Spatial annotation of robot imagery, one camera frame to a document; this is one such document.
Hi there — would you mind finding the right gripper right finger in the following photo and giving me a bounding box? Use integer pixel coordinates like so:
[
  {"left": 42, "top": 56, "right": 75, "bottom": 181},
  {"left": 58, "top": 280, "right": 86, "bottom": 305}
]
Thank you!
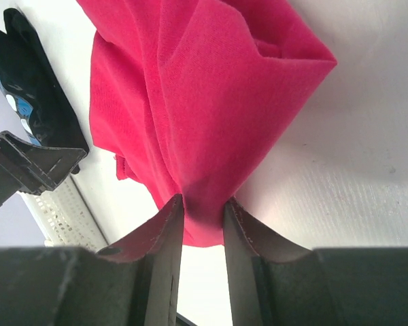
[{"left": 223, "top": 199, "right": 408, "bottom": 325}]

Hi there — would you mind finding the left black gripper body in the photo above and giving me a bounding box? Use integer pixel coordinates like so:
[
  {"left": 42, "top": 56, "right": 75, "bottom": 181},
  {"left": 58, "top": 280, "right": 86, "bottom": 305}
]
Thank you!
[{"left": 0, "top": 134, "right": 41, "bottom": 207}]

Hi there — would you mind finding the white plastic laundry basket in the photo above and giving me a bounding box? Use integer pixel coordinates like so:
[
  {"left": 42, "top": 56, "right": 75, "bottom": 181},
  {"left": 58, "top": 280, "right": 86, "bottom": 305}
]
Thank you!
[{"left": 19, "top": 177, "right": 107, "bottom": 252}]

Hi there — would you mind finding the pink t shirt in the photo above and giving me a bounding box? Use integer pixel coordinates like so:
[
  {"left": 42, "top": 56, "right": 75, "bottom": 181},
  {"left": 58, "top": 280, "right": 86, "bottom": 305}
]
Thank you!
[{"left": 80, "top": 1, "right": 337, "bottom": 247}]

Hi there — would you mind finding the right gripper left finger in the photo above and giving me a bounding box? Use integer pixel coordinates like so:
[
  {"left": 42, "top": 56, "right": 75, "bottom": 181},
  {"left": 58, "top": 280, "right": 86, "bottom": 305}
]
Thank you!
[{"left": 0, "top": 195, "right": 185, "bottom": 325}]

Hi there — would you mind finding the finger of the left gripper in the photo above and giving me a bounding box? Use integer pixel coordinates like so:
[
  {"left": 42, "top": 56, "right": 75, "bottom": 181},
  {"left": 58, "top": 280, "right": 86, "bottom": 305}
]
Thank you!
[{"left": 0, "top": 131, "right": 87, "bottom": 194}]

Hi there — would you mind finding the black t shirt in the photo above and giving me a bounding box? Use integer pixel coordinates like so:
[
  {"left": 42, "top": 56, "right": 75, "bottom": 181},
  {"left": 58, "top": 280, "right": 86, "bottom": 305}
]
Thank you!
[{"left": 0, "top": 7, "right": 89, "bottom": 151}]

